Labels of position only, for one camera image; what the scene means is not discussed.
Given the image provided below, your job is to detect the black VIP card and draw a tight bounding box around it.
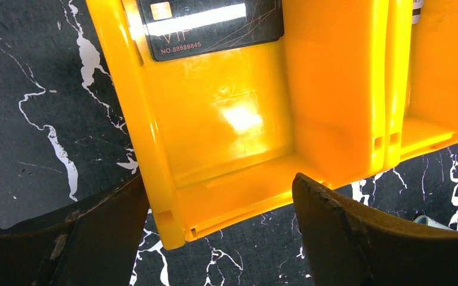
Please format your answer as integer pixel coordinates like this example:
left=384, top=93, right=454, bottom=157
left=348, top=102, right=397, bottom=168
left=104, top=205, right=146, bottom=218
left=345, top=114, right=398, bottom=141
left=138, top=0, right=284, bottom=61

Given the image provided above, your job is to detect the yellow three-compartment bin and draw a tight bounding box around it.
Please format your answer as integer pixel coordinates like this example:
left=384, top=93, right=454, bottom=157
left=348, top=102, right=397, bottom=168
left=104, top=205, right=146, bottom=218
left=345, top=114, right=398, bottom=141
left=87, top=1, right=458, bottom=250

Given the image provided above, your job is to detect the green card holder wallet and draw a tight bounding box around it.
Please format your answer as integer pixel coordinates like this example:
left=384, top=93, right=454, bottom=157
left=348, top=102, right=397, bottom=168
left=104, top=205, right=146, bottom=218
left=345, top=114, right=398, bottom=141
left=413, top=215, right=452, bottom=231

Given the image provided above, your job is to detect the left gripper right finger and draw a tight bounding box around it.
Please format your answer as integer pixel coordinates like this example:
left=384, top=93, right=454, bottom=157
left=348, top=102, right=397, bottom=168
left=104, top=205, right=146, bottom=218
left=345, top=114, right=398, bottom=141
left=292, top=173, right=458, bottom=285

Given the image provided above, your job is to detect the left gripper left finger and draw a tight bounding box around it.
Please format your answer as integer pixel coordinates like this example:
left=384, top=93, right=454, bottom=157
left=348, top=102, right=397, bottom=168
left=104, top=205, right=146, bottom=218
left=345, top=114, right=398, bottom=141
left=0, top=173, right=149, bottom=285

